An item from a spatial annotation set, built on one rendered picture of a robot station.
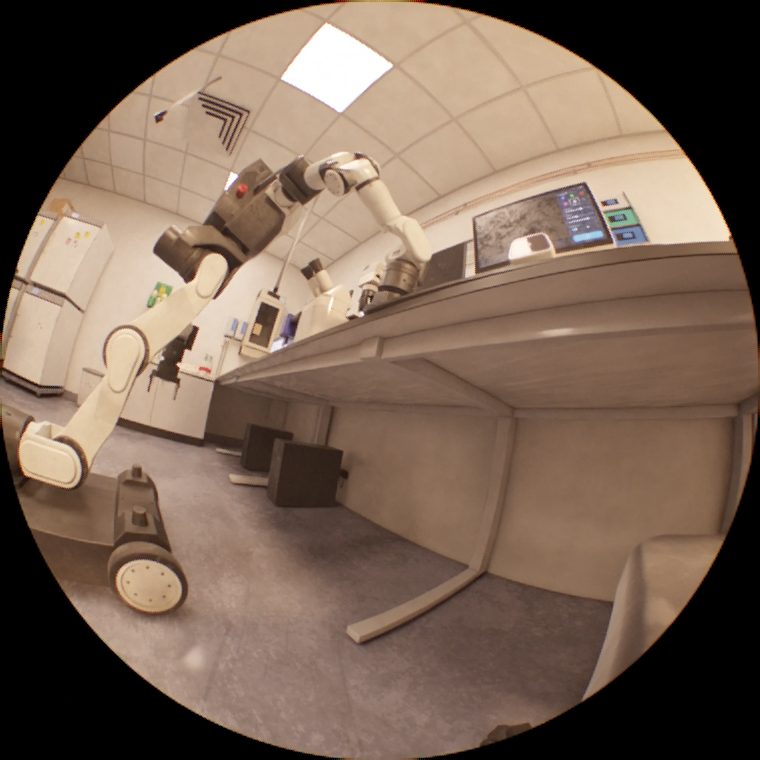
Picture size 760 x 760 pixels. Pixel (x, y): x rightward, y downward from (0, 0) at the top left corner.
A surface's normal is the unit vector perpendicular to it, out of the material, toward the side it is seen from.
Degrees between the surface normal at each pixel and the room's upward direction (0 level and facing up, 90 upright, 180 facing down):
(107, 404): 115
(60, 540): 90
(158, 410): 90
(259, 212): 102
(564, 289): 180
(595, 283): 180
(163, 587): 90
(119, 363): 90
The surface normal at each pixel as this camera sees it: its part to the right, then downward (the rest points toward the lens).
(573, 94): -0.17, 0.97
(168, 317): 0.79, 0.01
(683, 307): -0.72, -0.26
